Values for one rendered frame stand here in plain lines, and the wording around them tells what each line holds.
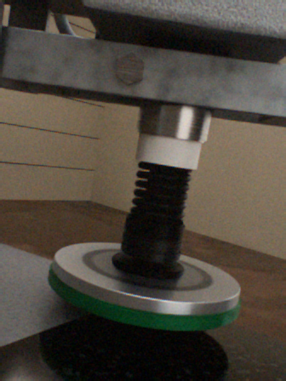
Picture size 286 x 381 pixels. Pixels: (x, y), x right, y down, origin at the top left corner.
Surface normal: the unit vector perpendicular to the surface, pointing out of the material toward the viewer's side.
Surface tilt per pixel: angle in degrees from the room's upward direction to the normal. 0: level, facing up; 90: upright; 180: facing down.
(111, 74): 90
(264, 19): 90
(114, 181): 90
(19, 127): 90
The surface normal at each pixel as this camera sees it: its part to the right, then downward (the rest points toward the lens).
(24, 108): 0.76, 0.20
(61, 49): -0.05, 0.11
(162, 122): -0.33, 0.05
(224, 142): -0.62, -0.02
